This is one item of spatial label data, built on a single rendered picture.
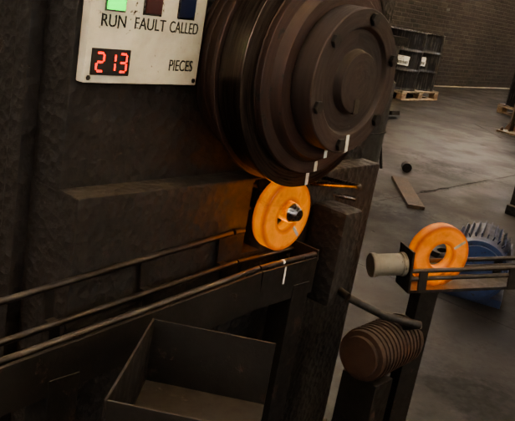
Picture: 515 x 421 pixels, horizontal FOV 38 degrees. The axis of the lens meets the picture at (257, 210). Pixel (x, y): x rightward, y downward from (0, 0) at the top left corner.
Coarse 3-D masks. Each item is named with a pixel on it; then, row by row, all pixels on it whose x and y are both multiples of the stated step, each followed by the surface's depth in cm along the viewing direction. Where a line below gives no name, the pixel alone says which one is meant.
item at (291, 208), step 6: (252, 192) 162; (258, 192) 162; (252, 198) 162; (252, 204) 162; (288, 204) 157; (294, 204) 157; (282, 210) 157; (288, 210) 156; (294, 210) 156; (300, 210) 156; (282, 216) 157; (288, 216) 156; (294, 216) 156; (300, 216) 157; (288, 222) 158
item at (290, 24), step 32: (288, 0) 134; (320, 0) 136; (352, 0) 143; (288, 32) 134; (288, 64) 135; (256, 96) 136; (288, 96) 138; (288, 128) 141; (288, 160) 147; (320, 160) 156
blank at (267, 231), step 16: (272, 192) 154; (288, 192) 156; (304, 192) 161; (256, 208) 154; (272, 208) 154; (304, 208) 163; (256, 224) 155; (272, 224) 155; (288, 224) 162; (304, 224) 165; (272, 240) 157; (288, 240) 162
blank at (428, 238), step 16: (432, 224) 184; (448, 224) 185; (416, 240) 183; (432, 240) 182; (448, 240) 184; (464, 240) 185; (416, 256) 182; (448, 256) 187; (464, 256) 187; (448, 272) 187
